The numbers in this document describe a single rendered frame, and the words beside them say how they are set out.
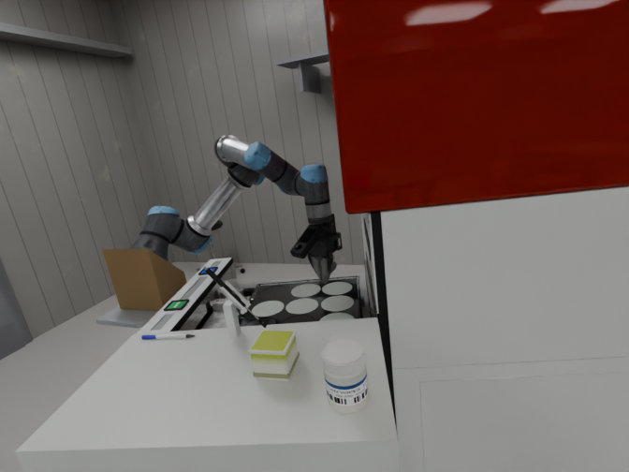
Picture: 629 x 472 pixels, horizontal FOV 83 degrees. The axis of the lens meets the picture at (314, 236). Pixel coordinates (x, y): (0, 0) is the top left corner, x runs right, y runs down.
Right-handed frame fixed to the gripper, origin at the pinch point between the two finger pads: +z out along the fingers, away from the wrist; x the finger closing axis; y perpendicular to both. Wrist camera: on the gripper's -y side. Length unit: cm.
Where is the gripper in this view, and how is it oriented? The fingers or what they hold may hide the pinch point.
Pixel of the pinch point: (322, 280)
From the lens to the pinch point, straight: 112.8
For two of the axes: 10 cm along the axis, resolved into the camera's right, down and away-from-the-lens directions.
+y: 6.4, -3.0, 7.1
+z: 1.2, 9.5, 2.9
